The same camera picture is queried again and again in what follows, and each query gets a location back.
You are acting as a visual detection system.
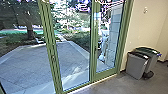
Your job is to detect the green framed glass door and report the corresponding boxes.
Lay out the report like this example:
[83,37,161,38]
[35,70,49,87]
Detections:
[0,0,135,94]

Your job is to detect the light grey trash bin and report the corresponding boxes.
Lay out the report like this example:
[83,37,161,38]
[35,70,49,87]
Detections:
[125,50,150,81]

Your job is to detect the dark trash bin blue trim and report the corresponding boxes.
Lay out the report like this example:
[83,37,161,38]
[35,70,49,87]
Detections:
[134,46,163,80]

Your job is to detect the trimmed green hedge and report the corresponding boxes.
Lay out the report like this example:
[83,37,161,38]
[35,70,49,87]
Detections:
[64,29,91,52]

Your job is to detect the grey stone block pillar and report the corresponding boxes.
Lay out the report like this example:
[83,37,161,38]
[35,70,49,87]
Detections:
[108,5,123,65]

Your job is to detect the grey outdoor bench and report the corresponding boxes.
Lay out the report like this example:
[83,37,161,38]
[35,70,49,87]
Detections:
[34,36,46,45]

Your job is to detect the large tree trunk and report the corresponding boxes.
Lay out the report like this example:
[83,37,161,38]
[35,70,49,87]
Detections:
[24,13,36,40]

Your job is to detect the low green ground shrubs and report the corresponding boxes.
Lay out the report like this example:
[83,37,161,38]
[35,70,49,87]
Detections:
[0,31,34,56]

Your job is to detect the green door with lever handle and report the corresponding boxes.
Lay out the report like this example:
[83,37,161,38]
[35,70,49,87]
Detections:
[89,0,120,83]

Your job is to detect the small white wall device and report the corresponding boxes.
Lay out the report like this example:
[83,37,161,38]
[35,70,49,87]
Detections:
[143,6,149,14]

